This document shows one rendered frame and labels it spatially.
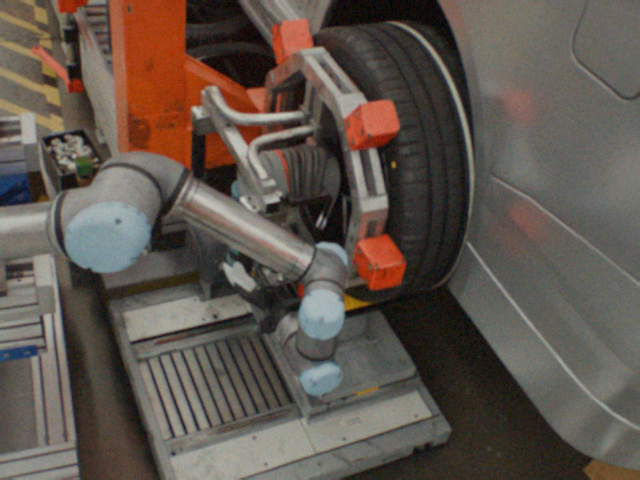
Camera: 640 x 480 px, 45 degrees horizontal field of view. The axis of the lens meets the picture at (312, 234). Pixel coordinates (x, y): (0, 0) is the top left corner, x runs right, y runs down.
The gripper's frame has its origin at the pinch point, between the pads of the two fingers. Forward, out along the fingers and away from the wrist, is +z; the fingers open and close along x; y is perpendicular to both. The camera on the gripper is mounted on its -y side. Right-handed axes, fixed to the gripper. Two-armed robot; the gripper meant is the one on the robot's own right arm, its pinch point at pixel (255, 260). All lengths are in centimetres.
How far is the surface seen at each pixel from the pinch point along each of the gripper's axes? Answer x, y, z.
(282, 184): -12.0, 5.7, 15.7
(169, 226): -4, -61, 80
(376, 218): -24.1, 10.6, -5.4
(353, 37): -30, 34, 27
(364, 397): -40, -68, 2
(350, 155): -20.5, 21.2, 3.4
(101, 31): -10, -57, 207
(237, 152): -1.6, 15.0, 17.8
